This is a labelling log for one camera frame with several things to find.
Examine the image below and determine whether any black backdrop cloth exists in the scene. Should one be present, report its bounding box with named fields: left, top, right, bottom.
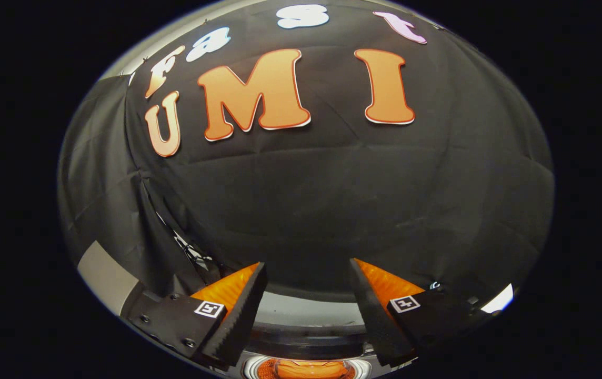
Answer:
left=58, top=0, right=554, bottom=316

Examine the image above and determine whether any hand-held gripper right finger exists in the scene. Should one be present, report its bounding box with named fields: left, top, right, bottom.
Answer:
left=348, top=258, right=492, bottom=369

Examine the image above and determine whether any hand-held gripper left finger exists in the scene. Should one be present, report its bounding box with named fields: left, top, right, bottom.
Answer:
left=125, top=262, right=269, bottom=369

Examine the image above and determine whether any dark grey washing machine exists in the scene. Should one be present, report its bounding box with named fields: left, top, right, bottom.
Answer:
left=225, top=324, right=386, bottom=379

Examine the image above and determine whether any orange polo shirt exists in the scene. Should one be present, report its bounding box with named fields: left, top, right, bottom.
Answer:
left=256, top=359, right=357, bottom=379

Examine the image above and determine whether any thin white striped cable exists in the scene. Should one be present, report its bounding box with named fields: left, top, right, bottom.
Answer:
left=141, top=176, right=215, bottom=272

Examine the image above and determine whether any white table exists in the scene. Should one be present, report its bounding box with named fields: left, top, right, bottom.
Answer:
left=480, top=283, right=515, bottom=315

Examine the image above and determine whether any grey box platform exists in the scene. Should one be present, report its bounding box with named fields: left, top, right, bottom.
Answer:
left=77, top=241, right=175, bottom=317

